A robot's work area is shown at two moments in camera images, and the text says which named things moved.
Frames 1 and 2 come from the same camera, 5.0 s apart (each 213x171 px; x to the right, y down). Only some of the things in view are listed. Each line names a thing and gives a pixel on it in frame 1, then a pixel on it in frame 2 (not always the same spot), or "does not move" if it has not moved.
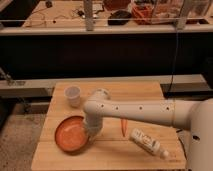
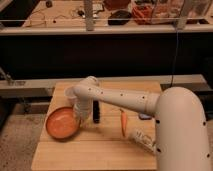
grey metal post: [88, 12] does not move
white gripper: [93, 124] -> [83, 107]
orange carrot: [124, 123] does not move
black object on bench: [119, 17] does not move
